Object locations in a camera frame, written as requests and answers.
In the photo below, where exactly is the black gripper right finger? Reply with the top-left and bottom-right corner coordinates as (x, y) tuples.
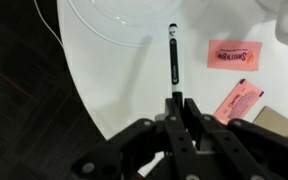
(183, 98), (288, 180)

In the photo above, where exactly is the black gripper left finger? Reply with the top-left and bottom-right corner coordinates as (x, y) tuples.
(71, 98), (202, 180)

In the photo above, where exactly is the black spoon handle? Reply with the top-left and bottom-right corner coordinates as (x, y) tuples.
(168, 23), (185, 103)

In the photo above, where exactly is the white mug with red print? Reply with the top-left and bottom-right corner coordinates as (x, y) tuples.
(256, 0), (288, 47)

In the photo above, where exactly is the pink sweetener packet purple print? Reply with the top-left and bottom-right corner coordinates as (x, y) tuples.
(213, 78), (265, 126)

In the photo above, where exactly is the pink Sweet'N Low packet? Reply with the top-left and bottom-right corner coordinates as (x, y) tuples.
(206, 39), (263, 72)

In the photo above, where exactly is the large white plate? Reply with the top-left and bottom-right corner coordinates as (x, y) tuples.
(67, 0), (212, 48)

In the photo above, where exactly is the white cable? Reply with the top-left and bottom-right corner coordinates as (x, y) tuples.
(33, 0), (66, 48)

